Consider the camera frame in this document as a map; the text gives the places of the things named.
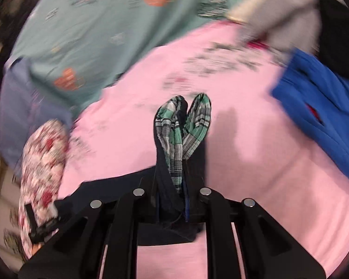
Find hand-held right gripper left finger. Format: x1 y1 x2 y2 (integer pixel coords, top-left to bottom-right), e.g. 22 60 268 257
17 177 156 279

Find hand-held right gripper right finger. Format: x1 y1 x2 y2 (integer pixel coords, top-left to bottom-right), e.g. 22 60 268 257
186 185 326 279

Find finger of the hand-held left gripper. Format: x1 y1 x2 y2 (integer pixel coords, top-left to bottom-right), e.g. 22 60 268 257
25 203 60 243

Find dark navy pants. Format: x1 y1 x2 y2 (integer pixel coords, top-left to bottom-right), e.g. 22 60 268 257
57 93 213 246

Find red floral quilt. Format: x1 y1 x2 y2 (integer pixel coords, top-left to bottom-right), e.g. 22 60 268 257
13 119 73 260

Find pink floral bedsheet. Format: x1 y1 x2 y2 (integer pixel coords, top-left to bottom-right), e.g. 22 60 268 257
57 20 349 279

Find blue-grey plaid pillow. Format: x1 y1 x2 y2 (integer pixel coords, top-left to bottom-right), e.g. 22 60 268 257
0 56 82 175

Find blue garment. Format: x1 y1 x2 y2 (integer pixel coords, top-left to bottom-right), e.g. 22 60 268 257
270 48 349 189

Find teal heart-print blanket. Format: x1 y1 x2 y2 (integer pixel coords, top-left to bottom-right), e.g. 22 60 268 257
6 0 268 114

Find cream garment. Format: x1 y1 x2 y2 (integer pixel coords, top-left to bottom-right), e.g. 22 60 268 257
225 0 268 25

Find grey garment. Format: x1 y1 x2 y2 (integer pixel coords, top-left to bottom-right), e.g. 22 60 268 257
241 0 322 51

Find black garment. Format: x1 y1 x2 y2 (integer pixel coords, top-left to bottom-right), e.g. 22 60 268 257
315 0 349 85

